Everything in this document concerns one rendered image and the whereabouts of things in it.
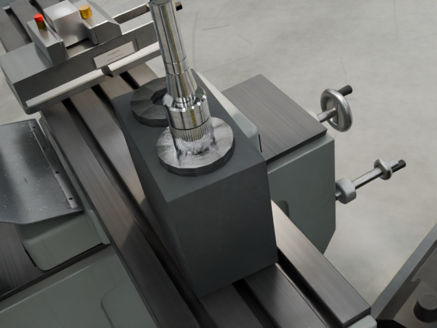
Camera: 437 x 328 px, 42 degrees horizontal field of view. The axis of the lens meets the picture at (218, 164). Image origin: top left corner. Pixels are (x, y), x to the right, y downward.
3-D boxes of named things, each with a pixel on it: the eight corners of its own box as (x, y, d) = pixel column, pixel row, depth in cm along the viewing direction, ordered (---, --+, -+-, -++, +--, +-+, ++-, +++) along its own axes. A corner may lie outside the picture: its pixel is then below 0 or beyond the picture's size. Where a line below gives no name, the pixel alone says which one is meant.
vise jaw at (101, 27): (98, 12, 119) (92, -5, 116) (122, 34, 110) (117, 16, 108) (72, 23, 117) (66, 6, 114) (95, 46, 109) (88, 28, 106)
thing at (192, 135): (170, 156, 63) (160, 118, 59) (178, 129, 67) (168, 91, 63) (212, 155, 62) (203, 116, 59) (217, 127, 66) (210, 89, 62)
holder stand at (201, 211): (214, 164, 90) (191, 58, 77) (280, 261, 75) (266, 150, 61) (144, 193, 88) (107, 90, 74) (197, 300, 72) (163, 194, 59)
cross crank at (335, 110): (335, 110, 151) (335, 73, 143) (365, 133, 143) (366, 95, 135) (286, 135, 147) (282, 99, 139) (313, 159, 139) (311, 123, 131)
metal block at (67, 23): (77, 26, 114) (67, -1, 110) (88, 38, 110) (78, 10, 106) (52, 36, 113) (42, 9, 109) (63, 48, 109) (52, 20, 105)
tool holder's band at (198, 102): (160, 118, 59) (157, 110, 59) (168, 91, 63) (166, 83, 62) (203, 116, 59) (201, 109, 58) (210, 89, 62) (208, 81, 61)
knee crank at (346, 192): (395, 159, 147) (397, 142, 143) (411, 172, 143) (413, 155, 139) (326, 197, 142) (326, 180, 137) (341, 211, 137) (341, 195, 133)
